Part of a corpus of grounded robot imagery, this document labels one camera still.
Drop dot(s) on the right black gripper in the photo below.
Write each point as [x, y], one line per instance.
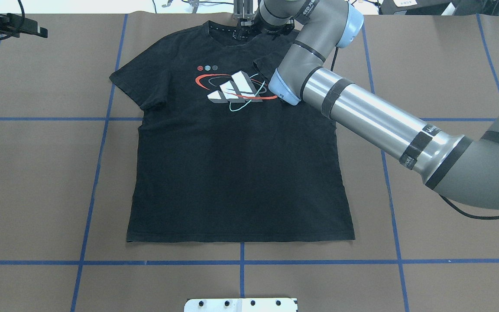
[244, 33]

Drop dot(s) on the black printed t-shirt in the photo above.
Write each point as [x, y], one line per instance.
[220, 157]

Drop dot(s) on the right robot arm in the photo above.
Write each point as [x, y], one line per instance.
[455, 167]

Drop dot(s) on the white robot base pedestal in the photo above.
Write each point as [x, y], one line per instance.
[275, 304]

